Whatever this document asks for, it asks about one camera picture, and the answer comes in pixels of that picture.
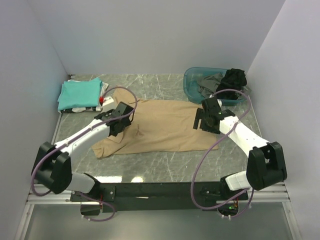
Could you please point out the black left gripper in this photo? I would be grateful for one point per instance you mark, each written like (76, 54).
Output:
(127, 123)

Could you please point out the grey t shirt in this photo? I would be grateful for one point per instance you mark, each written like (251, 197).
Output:
(207, 85)

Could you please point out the folded teal t shirt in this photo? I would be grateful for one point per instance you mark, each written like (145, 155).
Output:
(79, 94)

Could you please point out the tan t shirt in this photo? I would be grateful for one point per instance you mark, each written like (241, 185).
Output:
(158, 126)

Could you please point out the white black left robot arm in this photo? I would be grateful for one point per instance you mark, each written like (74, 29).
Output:
(53, 164)

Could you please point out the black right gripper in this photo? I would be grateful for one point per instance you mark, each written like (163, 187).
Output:
(200, 115)

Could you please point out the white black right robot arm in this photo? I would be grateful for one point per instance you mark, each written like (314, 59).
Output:
(265, 160)

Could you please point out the black t shirt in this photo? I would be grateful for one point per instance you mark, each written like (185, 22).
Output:
(233, 79)

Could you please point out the black base crossbar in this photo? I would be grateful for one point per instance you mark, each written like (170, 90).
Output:
(151, 196)

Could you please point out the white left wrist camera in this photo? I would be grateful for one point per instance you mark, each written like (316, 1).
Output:
(106, 103)

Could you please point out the teal plastic basket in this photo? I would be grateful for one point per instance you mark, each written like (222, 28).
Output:
(190, 86)

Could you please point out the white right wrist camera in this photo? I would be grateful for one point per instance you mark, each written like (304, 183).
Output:
(219, 102)

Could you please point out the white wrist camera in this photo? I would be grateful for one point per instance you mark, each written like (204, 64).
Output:
(219, 102)
(106, 103)

